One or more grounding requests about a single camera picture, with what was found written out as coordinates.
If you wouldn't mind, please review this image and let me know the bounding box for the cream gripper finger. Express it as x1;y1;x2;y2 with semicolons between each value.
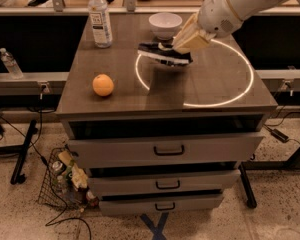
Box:
158;38;178;51
172;39;193;54

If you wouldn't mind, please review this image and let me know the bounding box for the blue chip bag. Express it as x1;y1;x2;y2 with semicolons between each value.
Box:
138;42;192;66

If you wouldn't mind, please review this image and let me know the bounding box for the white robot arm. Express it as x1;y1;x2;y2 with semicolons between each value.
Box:
158;0;300;54

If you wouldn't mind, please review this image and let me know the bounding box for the white bowl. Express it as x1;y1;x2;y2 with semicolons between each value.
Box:
149;12;183;40

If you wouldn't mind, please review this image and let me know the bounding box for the large clear water bottle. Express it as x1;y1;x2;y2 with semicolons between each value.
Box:
88;0;113;48

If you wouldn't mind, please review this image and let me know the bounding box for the orange fruit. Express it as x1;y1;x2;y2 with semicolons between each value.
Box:
92;74;114;97

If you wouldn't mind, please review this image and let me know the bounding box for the grey drawer cabinet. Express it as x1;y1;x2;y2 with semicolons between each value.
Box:
57;13;277;202

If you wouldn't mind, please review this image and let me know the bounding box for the top drawer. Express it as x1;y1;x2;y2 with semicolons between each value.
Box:
68;133;263;168

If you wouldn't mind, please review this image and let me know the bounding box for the drawer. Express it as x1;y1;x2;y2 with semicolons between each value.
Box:
88;169;240;197
99;194;223;216
68;133;263;168

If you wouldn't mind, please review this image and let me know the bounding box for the black power adapter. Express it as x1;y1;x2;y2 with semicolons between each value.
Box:
270;129;289;143

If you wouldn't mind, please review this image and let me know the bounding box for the middle drawer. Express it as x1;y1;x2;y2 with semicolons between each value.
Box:
88;169;240;197

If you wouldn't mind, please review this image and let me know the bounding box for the small water bottle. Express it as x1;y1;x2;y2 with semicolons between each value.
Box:
0;48;23;79

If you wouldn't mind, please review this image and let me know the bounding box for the black table leg right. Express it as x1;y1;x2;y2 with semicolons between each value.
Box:
239;147;300;209

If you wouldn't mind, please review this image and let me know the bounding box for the black table leg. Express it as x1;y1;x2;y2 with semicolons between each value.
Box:
239;147;300;209
0;120;37;185

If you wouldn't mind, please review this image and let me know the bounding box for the bottom drawer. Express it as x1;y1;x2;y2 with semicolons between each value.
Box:
99;194;223;216

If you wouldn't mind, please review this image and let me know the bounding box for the soda can in basket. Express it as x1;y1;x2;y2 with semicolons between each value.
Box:
52;161;65;175

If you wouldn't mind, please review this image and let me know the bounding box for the blue tape cross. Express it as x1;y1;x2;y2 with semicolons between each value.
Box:
140;213;168;240

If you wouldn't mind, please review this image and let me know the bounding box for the black table leg left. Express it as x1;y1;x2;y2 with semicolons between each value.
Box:
0;120;37;185

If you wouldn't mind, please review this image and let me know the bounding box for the black wire basket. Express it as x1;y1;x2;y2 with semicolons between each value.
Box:
38;148;87;211

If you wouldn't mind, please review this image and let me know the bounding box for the black floor cable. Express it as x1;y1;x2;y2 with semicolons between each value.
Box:
0;83;92;240

